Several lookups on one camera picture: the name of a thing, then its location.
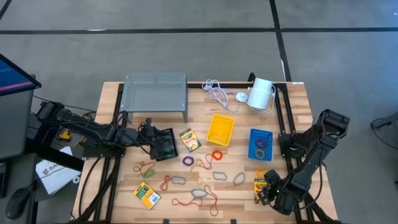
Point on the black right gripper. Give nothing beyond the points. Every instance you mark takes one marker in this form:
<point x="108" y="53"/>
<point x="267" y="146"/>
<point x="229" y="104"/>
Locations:
<point x="273" y="186"/>

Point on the yellow spiral coil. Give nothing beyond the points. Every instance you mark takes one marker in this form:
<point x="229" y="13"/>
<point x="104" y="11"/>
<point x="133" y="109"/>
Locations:
<point x="256" y="172"/>
<point x="256" y="154"/>

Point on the crayon box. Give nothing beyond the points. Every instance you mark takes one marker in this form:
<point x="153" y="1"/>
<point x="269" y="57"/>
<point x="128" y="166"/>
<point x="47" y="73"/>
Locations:
<point x="190" y="140"/>
<point x="257" y="183"/>

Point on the grey perforated metal shelf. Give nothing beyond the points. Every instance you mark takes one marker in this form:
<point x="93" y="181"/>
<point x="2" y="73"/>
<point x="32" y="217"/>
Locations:
<point x="154" y="91"/>

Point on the long red rubber band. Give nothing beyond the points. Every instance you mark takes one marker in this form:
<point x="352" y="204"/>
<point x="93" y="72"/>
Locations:
<point x="217" y="207"/>

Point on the yellow tool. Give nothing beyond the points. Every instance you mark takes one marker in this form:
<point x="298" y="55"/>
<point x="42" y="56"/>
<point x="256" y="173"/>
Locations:
<point x="64" y="135"/>

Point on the black chair base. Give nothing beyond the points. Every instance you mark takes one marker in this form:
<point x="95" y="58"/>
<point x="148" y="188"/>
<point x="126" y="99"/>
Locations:
<point x="388" y="124"/>

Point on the black table clamp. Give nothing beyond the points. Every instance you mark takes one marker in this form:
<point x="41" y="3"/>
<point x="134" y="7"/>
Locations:
<point x="166" y="221"/>
<point x="233" y="221"/>

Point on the yellow green card pack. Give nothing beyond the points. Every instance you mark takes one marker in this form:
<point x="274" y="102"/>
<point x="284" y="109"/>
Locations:
<point x="146" y="195"/>

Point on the black computer mouse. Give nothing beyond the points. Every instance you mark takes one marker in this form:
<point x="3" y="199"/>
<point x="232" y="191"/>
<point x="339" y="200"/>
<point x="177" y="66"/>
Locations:
<point x="17" y="203"/>

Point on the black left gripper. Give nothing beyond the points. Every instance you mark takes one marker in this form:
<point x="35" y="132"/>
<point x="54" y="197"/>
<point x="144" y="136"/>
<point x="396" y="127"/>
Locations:
<point x="154" y="143"/>

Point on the monitor with blue screen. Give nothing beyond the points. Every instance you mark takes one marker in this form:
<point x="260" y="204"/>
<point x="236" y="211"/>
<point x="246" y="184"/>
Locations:
<point x="15" y="109"/>

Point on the green spiral coil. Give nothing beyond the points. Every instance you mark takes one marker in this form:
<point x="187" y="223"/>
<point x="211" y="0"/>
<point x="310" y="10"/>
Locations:
<point x="143" y="174"/>

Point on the purple spiral coil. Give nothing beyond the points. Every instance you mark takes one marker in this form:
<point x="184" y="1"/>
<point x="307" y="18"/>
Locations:
<point x="183" y="161"/>

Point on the yellow plastic basket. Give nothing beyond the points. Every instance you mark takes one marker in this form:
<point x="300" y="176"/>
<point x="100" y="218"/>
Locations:
<point x="220" y="129"/>

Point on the blue rubber band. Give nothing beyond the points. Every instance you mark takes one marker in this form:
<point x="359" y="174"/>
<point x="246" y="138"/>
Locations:
<point x="191" y="193"/>
<point x="234" y="180"/>
<point x="172" y="180"/>
<point x="214" y="175"/>

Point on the blue plastic basket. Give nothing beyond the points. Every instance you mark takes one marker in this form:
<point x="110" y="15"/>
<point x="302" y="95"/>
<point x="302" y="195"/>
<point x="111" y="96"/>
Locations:
<point x="252" y="146"/>

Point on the white paper manual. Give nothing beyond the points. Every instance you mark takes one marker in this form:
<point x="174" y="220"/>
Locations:
<point x="56" y="177"/>

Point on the black plastic basket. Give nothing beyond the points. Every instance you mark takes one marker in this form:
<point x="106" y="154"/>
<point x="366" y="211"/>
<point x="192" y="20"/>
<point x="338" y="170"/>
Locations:
<point x="169" y="154"/>

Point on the yellow rubber band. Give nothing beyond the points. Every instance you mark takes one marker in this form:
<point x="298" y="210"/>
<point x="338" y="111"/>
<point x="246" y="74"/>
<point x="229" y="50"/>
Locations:
<point x="191" y="170"/>

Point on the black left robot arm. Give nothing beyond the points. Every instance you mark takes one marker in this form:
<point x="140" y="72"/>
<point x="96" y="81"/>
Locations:
<point x="93" y="130"/>

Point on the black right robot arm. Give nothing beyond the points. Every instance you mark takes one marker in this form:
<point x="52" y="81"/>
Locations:
<point x="314" y="149"/>

